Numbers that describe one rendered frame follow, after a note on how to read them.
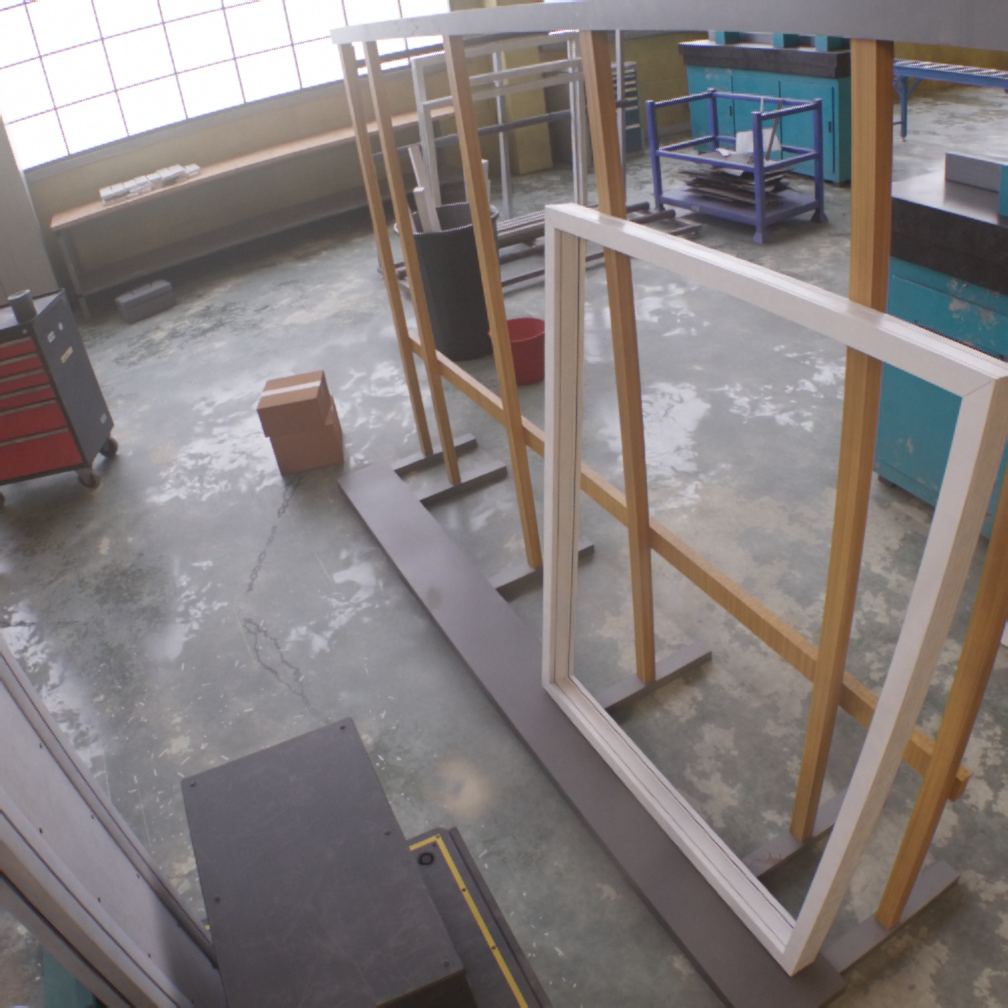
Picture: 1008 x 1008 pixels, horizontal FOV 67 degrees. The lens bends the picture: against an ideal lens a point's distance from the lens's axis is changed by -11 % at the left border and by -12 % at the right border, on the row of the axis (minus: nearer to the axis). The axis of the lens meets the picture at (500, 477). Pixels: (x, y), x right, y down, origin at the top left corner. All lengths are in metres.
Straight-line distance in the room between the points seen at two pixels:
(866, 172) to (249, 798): 1.40
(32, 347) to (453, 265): 2.18
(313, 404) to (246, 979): 2.96
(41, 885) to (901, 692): 1.23
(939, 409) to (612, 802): 1.78
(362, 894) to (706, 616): 1.84
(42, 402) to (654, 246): 3.40
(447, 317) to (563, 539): 2.60
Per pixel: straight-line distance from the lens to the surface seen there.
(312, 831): 1.45
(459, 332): 4.72
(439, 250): 4.53
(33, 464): 4.65
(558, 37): 6.42
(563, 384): 2.06
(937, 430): 3.21
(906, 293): 3.12
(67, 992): 1.63
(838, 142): 7.79
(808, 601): 2.97
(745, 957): 2.11
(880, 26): 1.23
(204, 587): 3.55
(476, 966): 1.84
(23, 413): 4.52
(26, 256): 7.99
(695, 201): 6.83
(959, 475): 1.21
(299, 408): 3.92
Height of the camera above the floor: 1.97
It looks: 32 degrees down
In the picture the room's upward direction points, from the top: 10 degrees counter-clockwise
